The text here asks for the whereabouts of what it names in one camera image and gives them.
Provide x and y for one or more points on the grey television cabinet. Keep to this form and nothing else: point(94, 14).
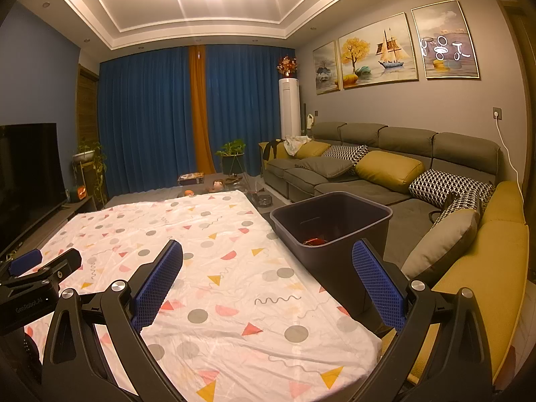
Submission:
point(81, 208)

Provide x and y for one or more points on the black television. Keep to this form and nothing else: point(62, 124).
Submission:
point(29, 176)

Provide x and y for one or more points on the large yellow cushion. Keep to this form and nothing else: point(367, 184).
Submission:
point(389, 171)

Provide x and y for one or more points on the black ashtray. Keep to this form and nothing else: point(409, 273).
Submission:
point(264, 200)

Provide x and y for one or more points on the white standing air conditioner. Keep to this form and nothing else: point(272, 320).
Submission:
point(289, 106)

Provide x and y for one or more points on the black garment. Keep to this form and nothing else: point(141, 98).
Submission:
point(272, 149)

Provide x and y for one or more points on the patterned white tablecloth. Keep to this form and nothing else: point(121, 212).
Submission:
point(234, 259)

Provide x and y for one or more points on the flat printed box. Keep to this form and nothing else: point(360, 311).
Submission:
point(190, 179)

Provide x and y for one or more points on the grey sofa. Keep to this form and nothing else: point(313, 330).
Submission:
point(368, 188)

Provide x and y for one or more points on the white cloth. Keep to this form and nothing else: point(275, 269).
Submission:
point(294, 142)

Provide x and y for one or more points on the small landscape painting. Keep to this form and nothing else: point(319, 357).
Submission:
point(326, 69)

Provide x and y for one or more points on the wall socket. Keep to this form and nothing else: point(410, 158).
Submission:
point(497, 113)

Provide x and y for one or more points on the red flower arrangement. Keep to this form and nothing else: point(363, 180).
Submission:
point(287, 65)

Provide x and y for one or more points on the red paper cup gold inside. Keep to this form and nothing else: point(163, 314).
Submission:
point(315, 241)

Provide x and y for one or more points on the small white appliance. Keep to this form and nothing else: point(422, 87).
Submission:
point(310, 120)

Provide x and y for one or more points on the trailing potted plant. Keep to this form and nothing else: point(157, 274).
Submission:
point(86, 153)

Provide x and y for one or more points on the orange curtain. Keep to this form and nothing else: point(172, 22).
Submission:
point(199, 109)

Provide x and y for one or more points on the small pink figurine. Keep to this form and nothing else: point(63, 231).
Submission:
point(217, 184)

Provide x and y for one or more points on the small yellow cushion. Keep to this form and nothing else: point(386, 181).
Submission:
point(312, 148)

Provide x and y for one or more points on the large light grey cushion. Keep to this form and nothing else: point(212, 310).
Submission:
point(444, 243)

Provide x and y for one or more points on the purple framed painting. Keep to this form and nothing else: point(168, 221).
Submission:
point(446, 42)

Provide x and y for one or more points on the brown wooden screen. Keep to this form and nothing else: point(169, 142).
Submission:
point(88, 104)

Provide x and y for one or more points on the blue curtain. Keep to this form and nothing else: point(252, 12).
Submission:
point(142, 117)
point(247, 104)

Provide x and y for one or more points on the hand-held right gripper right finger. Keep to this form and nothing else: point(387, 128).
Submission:
point(379, 289)

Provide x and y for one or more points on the dark coffee table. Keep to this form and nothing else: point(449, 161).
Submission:
point(138, 196)

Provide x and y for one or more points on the potted plant dark pot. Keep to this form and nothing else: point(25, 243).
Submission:
point(232, 149)

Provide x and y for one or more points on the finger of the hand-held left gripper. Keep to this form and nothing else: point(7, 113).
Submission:
point(25, 261)
point(63, 261)

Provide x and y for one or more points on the sailboat painting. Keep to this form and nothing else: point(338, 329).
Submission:
point(377, 52)

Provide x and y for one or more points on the grey plastic bin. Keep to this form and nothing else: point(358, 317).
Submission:
point(322, 268)

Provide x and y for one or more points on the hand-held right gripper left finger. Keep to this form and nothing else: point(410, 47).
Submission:
point(157, 289)

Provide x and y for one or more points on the houndstooth cushion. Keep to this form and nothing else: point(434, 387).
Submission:
point(462, 208)
point(347, 153)
point(450, 185)

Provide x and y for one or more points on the flat grey cushion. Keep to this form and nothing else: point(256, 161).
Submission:
point(326, 167)

